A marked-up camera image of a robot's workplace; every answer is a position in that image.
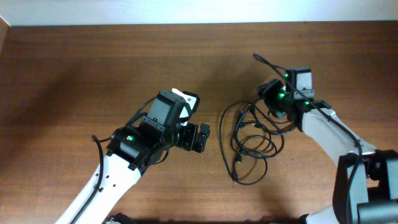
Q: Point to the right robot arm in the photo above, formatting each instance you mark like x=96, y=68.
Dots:
x=365, y=188

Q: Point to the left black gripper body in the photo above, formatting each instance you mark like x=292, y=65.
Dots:
x=186, y=134

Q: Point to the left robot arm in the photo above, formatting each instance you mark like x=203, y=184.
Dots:
x=144, y=141

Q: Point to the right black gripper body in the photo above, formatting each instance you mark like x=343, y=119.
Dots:
x=268, y=90

